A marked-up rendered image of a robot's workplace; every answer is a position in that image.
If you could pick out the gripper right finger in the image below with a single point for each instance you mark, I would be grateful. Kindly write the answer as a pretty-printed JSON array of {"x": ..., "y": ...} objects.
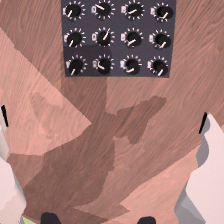
[{"x": 201, "y": 201}]

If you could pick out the black knob box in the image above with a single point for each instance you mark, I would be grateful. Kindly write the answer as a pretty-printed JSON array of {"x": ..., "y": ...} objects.
[{"x": 83, "y": 28}]

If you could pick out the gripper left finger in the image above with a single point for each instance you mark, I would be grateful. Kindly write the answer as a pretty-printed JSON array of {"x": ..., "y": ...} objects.
[{"x": 12, "y": 200}]

